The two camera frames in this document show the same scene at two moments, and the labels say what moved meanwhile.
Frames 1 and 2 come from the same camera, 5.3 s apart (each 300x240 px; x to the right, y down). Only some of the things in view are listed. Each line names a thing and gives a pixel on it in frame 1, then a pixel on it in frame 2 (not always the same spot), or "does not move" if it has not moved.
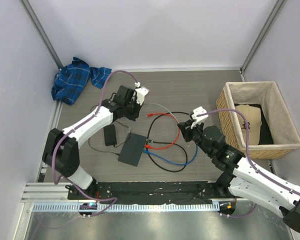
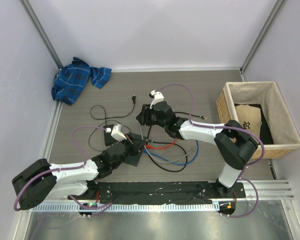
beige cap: (253, 114) does not move
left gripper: (133, 116) -> (131, 145)
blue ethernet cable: (190, 161) does not move
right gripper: (186, 130) -> (143, 117)
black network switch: (132, 149) does not move
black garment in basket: (265, 136) does not move
